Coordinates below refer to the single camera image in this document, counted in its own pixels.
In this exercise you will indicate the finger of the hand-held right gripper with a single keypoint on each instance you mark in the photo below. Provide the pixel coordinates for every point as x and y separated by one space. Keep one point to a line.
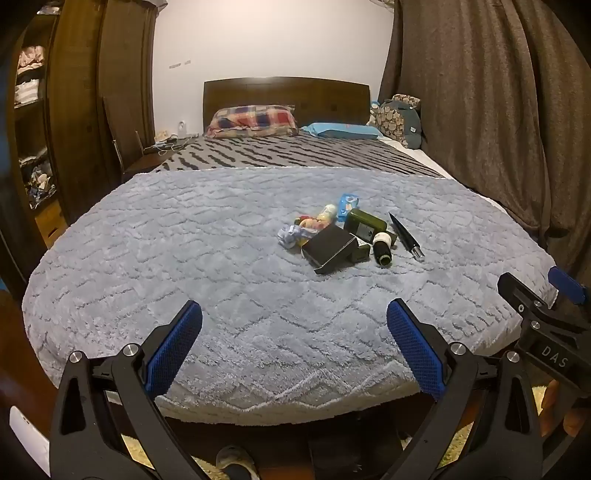
519 290
567 284

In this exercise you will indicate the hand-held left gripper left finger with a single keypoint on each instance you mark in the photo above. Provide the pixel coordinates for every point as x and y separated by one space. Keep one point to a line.
178 341

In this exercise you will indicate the person's right hand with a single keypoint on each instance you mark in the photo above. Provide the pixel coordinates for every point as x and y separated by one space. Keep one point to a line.
551 398

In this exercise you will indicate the black pen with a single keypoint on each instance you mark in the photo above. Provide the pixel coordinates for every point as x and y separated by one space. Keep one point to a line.
404 235

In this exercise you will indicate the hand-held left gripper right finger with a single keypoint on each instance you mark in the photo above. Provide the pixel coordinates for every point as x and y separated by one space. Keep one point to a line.
415 346

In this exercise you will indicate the plaid pillow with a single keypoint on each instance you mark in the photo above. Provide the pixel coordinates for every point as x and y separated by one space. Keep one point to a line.
251 120

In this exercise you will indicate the blue packet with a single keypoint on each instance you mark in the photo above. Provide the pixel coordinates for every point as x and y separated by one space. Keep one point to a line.
346 205

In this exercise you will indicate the grey plush toy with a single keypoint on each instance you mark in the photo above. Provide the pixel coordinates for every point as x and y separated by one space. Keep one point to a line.
413 129

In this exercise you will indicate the light blue pillow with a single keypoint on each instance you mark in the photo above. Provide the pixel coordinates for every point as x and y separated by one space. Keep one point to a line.
341 130

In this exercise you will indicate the dark wooden headboard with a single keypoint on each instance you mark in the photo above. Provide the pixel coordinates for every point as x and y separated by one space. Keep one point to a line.
286 92

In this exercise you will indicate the brown curtain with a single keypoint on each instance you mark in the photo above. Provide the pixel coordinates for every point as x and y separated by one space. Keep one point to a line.
485 115

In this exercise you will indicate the white object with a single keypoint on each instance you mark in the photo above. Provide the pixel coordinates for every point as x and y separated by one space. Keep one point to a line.
28 434

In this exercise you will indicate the folded clothes stack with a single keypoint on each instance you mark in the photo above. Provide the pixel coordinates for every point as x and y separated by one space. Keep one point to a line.
30 76

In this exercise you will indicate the grey black striped bedspread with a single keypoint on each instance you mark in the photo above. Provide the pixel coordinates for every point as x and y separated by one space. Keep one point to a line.
277 152

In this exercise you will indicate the yellow white bottle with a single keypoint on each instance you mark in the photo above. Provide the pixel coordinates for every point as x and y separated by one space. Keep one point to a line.
328 212

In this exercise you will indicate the dark wooden wardrobe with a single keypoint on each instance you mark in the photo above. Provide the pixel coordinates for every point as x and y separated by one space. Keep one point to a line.
78 101

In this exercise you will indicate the mixed clothes pile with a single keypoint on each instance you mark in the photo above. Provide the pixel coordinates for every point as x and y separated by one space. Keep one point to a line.
39 182

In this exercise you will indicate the black cylinder with white end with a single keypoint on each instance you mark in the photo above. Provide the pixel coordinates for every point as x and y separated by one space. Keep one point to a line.
382 254

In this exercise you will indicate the black box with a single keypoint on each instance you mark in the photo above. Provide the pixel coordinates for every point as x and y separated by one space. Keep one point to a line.
330 247

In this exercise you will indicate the white bed sheet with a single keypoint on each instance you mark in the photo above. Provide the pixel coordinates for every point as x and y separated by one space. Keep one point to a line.
429 161

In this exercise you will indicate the grey fluffy blanket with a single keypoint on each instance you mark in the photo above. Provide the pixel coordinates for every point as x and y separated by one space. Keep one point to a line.
184 254

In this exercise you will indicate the patterned cushion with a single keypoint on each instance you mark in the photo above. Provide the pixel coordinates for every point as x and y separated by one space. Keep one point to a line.
390 115

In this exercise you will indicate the white blue paper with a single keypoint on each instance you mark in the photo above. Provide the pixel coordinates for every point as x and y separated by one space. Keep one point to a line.
291 236

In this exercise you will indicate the grey slipper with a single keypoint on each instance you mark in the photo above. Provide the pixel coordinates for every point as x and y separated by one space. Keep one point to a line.
236 461

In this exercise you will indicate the yellow shaggy rug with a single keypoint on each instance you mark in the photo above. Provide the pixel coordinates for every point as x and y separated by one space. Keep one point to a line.
455 445

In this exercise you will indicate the green bottle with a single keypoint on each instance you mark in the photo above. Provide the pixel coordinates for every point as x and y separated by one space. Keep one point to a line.
360 220

